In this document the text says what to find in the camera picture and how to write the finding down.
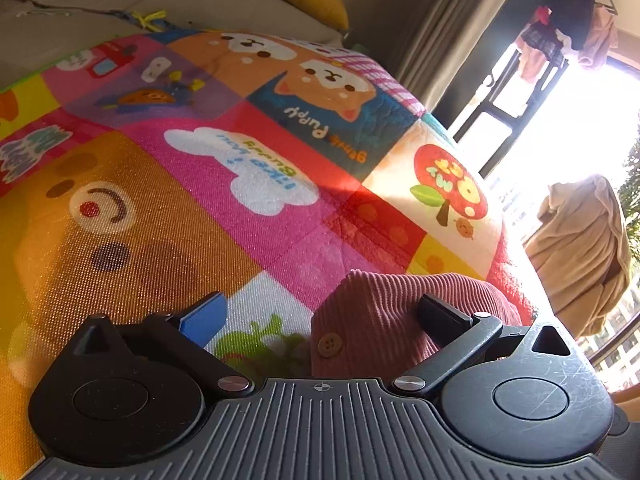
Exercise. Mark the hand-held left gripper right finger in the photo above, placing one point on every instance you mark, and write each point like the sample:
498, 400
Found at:
440, 319

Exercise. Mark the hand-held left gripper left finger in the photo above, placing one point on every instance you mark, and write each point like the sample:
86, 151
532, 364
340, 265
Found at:
205, 317

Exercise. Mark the pink ribbed garment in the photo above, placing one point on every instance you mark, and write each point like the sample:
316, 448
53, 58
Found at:
380, 310

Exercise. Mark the hanging pink clothes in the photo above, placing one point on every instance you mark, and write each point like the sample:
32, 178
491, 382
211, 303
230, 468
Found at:
540, 45

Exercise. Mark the colourful cartoon printed mat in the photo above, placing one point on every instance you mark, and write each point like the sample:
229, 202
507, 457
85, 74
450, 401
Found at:
200, 185

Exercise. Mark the beige draped cloth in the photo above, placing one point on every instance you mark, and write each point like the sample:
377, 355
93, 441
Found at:
580, 250

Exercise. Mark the green potted plants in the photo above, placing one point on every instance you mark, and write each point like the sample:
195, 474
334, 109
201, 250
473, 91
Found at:
632, 195

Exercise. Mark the grey curtain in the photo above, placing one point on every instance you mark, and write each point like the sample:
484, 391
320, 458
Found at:
450, 25

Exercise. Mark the black window frame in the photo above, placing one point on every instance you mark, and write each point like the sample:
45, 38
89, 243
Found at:
492, 110

